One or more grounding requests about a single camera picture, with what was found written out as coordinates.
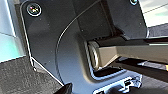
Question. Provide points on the grey robot torso limb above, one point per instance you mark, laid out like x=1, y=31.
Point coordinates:
x=133, y=53

